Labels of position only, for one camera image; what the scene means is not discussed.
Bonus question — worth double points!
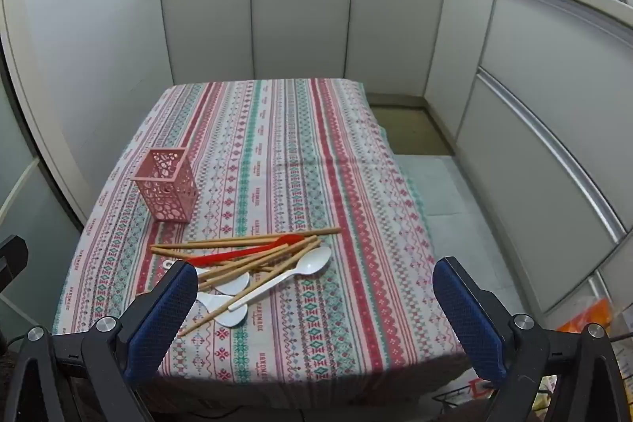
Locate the olive floor mat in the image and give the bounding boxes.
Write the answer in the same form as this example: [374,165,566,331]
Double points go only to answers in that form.
[368,104,455,157]

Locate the red white package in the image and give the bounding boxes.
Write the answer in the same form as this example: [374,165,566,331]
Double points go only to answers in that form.
[467,377,493,403]

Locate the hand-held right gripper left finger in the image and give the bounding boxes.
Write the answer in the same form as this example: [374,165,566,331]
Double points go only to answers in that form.
[0,260,199,422]

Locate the white kitchen base cabinets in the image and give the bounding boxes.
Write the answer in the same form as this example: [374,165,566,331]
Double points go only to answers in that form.
[155,0,633,319]

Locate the red plastic spoon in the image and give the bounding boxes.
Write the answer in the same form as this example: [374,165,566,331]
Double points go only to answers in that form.
[184,233,306,268]

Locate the orange plastic bag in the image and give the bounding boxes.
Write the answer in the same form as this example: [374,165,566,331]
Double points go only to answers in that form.
[556,296,616,334]

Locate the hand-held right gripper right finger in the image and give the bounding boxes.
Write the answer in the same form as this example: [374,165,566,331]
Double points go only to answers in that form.
[432,256,629,422]

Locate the white soup spoon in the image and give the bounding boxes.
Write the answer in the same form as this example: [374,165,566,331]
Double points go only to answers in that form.
[195,293,249,327]
[162,260,251,295]

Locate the striped patterned tablecloth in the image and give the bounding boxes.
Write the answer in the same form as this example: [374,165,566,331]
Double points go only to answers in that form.
[52,78,470,398]

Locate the large white plastic spoon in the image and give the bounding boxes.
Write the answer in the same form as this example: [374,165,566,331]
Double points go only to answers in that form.
[228,246,333,313]

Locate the frosted glass sliding door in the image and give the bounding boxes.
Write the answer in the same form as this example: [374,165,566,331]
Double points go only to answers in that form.
[0,31,95,344]

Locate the pink perforated utensil holder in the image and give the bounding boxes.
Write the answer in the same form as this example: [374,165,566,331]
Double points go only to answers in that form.
[131,148,199,223]

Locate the pile of wooden chopsticks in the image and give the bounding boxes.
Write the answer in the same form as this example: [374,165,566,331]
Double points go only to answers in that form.
[150,227,343,337]

